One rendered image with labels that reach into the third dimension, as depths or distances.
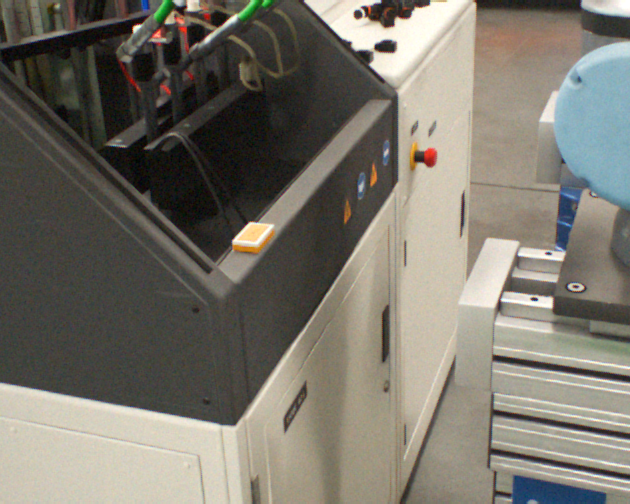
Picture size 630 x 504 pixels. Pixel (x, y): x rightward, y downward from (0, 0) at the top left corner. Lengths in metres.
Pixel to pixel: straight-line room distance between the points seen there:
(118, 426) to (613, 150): 0.68
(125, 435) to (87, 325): 0.14
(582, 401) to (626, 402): 0.04
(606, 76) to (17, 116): 0.58
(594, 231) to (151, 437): 0.53
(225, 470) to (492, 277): 0.39
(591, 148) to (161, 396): 0.58
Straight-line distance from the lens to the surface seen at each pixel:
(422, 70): 1.69
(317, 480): 1.35
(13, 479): 1.25
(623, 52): 0.59
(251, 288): 0.99
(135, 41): 1.13
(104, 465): 1.14
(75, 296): 1.01
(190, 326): 0.96
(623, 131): 0.61
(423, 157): 1.66
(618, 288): 0.77
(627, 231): 0.80
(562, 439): 0.88
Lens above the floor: 1.41
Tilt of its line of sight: 27 degrees down
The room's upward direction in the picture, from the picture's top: 3 degrees counter-clockwise
